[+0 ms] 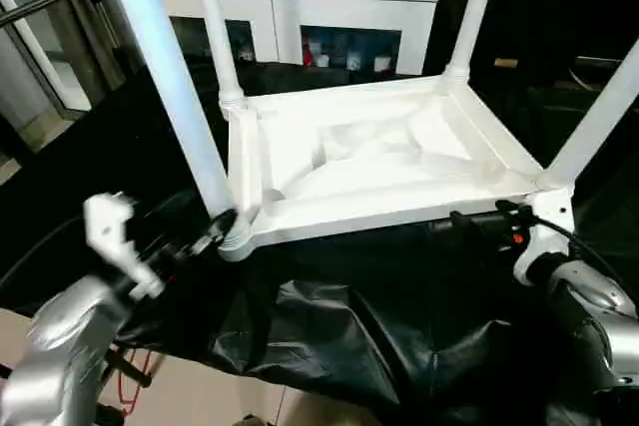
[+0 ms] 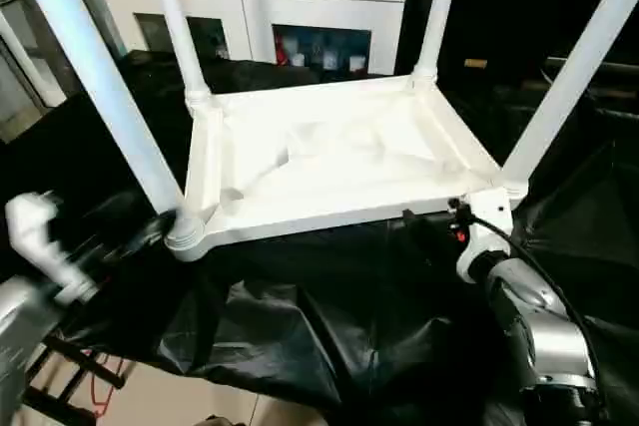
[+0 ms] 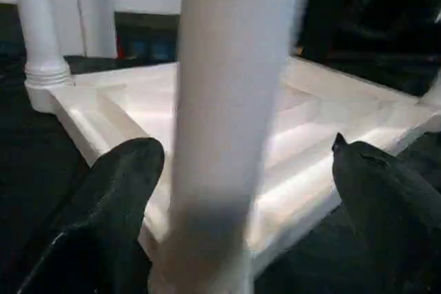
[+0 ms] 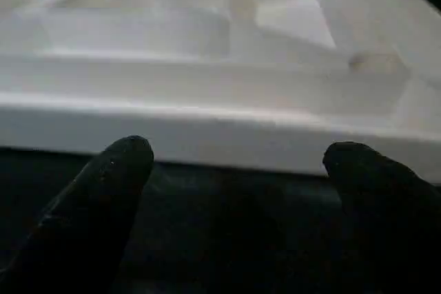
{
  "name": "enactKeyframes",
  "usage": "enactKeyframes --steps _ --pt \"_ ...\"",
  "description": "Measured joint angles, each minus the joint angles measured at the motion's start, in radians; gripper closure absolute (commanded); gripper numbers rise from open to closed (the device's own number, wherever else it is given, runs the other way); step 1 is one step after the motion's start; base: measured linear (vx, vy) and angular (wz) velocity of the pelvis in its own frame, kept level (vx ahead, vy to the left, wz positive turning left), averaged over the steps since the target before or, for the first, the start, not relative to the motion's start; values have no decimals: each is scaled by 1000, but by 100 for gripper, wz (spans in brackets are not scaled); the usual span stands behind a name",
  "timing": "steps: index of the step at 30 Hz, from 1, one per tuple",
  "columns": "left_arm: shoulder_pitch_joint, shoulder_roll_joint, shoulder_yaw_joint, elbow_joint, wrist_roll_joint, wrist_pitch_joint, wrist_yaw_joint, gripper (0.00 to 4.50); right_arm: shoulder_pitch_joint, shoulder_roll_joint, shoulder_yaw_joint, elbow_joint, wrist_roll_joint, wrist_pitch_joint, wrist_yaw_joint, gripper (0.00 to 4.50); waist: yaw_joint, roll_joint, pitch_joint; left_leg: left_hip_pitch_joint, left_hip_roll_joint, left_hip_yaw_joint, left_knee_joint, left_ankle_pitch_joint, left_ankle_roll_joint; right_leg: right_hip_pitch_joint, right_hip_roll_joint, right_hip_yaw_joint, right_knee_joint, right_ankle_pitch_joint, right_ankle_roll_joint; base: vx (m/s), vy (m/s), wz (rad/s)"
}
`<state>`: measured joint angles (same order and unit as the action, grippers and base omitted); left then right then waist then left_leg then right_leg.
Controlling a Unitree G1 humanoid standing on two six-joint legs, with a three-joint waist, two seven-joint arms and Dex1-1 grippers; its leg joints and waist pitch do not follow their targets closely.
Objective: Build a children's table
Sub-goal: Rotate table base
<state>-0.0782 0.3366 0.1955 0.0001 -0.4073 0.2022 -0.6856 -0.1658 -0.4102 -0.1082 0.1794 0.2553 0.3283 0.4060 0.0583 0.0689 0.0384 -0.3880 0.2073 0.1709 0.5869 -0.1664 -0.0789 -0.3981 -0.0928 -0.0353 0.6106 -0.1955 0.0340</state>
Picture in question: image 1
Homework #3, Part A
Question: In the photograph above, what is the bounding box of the black plastic mat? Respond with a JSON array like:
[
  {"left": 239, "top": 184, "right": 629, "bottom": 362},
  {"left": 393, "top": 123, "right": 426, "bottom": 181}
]
[{"left": 0, "top": 55, "right": 639, "bottom": 426}]

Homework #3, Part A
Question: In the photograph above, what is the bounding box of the grey metal stand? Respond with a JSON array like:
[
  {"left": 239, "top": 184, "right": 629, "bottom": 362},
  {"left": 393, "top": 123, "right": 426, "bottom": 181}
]
[{"left": 0, "top": 0, "right": 121, "bottom": 153}]

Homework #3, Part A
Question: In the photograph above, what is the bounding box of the white plastic table top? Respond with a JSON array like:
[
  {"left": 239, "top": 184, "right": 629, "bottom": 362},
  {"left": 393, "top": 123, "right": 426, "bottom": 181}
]
[{"left": 218, "top": 75, "right": 578, "bottom": 262}]

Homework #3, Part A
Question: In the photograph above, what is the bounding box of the black bench with silver rail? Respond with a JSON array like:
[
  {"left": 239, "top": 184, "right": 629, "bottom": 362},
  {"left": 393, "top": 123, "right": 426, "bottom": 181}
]
[{"left": 571, "top": 51, "right": 639, "bottom": 96}]

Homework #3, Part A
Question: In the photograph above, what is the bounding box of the white plastic table leg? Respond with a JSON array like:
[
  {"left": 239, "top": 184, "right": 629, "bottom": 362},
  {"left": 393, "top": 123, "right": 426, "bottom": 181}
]
[
  {"left": 543, "top": 39, "right": 639, "bottom": 194},
  {"left": 190, "top": 0, "right": 247, "bottom": 114},
  {"left": 98, "top": 0, "right": 253, "bottom": 259},
  {"left": 443, "top": 0, "right": 503, "bottom": 84}
]

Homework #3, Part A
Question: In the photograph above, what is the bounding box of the red floor cable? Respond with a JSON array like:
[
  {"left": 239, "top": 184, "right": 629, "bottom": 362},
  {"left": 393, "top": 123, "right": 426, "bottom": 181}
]
[{"left": 114, "top": 346, "right": 153, "bottom": 409}]

